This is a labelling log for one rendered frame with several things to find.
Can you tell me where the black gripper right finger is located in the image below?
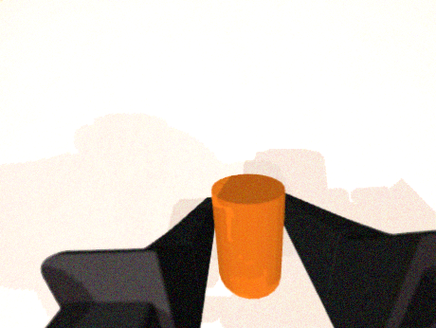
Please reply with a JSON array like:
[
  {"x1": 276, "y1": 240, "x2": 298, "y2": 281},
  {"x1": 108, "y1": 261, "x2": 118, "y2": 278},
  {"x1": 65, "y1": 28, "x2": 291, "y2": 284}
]
[{"x1": 283, "y1": 193, "x2": 436, "y2": 328}]

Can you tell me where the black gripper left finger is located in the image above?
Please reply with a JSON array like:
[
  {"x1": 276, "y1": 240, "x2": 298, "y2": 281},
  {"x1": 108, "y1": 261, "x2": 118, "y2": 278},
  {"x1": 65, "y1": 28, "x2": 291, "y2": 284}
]
[{"x1": 40, "y1": 197, "x2": 214, "y2": 328}]

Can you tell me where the orange knob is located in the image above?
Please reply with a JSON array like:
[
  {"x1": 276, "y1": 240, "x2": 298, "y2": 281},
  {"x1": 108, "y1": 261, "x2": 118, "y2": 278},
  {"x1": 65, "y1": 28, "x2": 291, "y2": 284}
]
[{"x1": 211, "y1": 173, "x2": 285, "y2": 299}]

